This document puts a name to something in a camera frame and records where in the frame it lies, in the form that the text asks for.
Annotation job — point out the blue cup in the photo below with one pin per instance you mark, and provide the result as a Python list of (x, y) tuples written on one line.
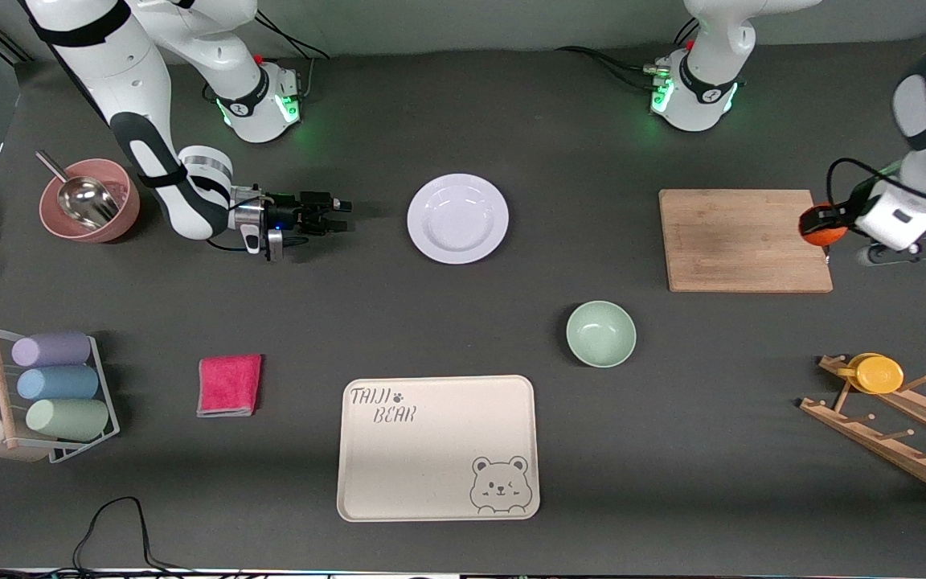
[(57, 383)]

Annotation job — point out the wooden peg drying rack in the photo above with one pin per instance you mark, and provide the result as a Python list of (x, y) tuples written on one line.
[(897, 446)]

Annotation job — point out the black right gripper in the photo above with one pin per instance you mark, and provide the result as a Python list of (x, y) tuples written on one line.
[(292, 217)]

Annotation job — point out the wooden cutting board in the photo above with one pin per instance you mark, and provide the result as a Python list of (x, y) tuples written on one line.
[(740, 241)]

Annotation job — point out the orange fruit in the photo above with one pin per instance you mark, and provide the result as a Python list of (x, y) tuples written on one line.
[(821, 237)]

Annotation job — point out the yellow cup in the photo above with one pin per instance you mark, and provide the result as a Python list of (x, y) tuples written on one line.
[(878, 375)]

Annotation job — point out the pale green bowl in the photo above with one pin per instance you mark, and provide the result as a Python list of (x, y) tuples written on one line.
[(600, 334)]

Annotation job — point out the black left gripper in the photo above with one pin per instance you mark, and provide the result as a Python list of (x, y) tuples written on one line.
[(839, 215)]

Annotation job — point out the beige bear print tray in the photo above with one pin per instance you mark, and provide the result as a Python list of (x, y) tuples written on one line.
[(431, 458)]

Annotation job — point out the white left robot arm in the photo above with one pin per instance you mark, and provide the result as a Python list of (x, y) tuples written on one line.
[(704, 48)]

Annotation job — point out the green cup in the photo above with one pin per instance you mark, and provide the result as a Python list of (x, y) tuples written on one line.
[(67, 419)]

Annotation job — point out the wooden rack rod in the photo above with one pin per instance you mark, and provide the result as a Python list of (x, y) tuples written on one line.
[(2, 386)]

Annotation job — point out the metal scoop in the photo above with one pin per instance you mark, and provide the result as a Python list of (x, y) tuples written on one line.
[(89, 201)]

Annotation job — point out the pink ribbed bowl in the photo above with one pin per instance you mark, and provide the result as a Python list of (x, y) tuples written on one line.
[(121, 217)]

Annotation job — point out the pink folded cloth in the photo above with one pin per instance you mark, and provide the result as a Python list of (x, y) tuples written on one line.
[(229, 384)]

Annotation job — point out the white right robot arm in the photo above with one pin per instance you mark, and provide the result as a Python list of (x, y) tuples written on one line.
[(109, 64)]

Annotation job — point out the purple cup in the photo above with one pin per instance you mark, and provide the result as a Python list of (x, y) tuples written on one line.
[(51, 349)]

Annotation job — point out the white round plate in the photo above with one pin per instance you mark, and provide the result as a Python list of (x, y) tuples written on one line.
[(457, 219)]

